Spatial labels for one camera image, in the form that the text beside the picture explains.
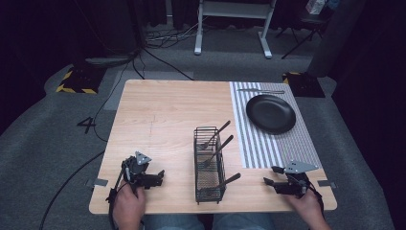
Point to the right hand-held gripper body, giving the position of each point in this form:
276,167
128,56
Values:
295,182

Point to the black folding chair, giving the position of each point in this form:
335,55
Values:
306,22

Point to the person's right hand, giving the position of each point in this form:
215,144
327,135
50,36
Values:
306,206

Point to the grey tape piece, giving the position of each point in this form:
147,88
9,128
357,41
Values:
97,182
326,184

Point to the person's right leg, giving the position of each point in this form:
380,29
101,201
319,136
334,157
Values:
244,222

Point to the grey stand base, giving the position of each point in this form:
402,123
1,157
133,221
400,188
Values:
108,60

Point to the white desk frame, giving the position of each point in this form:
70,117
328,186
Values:
234,9

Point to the person's left hand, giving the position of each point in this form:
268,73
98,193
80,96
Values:
127,206

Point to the grey striped placemat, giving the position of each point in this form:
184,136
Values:
287,147

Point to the white bag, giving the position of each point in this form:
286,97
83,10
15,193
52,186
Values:
315,6

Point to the black round plate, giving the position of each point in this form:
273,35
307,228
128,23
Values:
270,114

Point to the yellow-black striped base plate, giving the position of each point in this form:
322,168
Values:
304,85
79,81

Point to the grey upright column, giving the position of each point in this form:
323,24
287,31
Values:
335,38

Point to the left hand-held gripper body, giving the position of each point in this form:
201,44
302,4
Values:
138,166

